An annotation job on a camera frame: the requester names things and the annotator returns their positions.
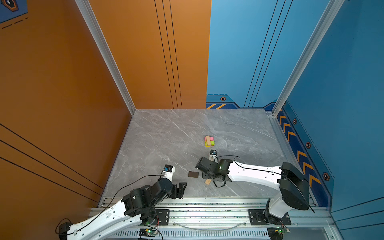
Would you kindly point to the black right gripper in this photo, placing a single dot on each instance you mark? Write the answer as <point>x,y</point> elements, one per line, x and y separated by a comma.
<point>204,176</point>

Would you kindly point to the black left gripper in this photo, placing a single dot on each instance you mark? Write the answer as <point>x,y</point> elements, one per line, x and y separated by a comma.
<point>176,195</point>

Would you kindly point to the dark brown wood block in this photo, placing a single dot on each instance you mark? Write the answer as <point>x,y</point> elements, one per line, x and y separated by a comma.
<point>192,174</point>

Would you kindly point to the lime green long block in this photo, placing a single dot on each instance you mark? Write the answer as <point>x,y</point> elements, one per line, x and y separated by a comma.
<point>211,142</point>

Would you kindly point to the plain long wood block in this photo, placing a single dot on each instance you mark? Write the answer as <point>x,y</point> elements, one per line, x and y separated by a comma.
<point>208,140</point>

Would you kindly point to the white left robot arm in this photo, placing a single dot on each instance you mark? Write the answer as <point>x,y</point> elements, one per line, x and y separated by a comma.
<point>136,208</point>

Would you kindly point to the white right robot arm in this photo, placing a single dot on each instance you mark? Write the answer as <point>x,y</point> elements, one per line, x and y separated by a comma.
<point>289,182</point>

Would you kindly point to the left green circuit board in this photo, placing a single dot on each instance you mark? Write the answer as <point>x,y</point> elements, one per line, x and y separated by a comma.
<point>148,233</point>

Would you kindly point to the green circuit board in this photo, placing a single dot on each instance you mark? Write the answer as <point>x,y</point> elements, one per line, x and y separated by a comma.
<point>148,233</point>
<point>277,233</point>

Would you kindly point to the right green circuit board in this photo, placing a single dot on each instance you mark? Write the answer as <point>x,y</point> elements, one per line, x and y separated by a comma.
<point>277,233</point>

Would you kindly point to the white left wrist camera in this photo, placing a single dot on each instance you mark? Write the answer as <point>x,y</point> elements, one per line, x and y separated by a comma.
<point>168,172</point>

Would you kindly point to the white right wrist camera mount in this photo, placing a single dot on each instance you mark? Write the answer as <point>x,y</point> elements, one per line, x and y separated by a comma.
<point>213,155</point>

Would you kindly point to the aluminium front rail frame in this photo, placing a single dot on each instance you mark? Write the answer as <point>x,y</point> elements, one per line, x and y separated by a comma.
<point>205,206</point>

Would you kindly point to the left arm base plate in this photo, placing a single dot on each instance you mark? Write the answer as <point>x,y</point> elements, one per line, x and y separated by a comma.
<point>160,217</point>

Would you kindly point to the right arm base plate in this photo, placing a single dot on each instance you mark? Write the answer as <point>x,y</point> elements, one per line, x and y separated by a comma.
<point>257,218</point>

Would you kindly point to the aluminium right corner post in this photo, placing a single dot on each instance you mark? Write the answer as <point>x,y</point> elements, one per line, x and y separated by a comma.
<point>318,34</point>

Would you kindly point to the aluminium corner post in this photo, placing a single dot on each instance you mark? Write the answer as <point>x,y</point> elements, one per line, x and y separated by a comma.
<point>101,42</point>
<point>318,34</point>

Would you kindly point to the aluminium left corner post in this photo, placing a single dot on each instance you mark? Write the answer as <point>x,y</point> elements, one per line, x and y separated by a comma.
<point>101,42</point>

